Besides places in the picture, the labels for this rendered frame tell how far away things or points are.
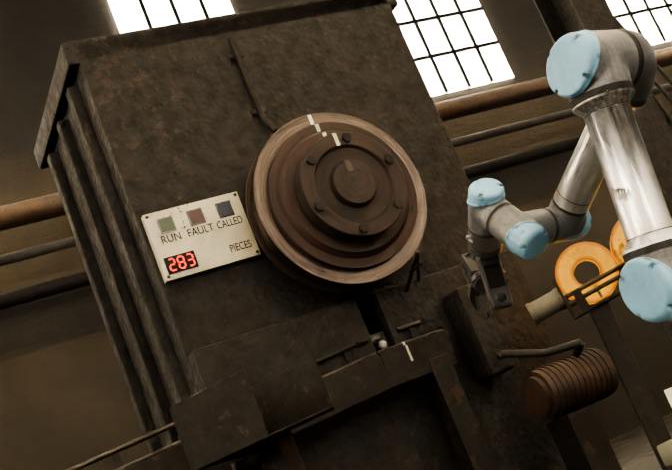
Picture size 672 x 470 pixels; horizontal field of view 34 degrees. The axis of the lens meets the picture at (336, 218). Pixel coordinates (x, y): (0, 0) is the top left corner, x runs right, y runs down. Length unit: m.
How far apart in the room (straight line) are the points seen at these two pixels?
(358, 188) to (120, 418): 6.25
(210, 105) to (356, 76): 0.45
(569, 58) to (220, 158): 1.18
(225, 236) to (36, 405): 6.03
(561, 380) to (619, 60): 0.94
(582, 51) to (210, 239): 1.18
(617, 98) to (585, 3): 5.18
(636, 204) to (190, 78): 1.42
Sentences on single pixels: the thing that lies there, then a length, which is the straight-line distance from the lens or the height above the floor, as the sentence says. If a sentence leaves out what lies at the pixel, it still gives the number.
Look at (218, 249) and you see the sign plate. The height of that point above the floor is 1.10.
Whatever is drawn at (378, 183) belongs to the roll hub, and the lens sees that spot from 2.76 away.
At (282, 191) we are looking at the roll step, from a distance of 2.71.
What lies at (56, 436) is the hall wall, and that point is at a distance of 8.70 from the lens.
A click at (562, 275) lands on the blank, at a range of 2.83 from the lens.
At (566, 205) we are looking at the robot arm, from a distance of 2.28.
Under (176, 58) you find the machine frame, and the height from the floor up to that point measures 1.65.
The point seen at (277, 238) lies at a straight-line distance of 2.69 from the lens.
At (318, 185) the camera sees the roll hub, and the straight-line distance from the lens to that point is 2.70.
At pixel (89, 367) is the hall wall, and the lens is 8.85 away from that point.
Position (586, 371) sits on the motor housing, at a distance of 2.75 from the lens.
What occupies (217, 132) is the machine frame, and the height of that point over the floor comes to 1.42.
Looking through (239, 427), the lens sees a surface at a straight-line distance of 2.18.
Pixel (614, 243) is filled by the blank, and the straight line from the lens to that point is 2.84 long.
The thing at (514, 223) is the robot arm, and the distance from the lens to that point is 2.22.
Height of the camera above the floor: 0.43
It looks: 13 degrees up
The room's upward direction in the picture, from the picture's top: 22 degrees counter-clockwise
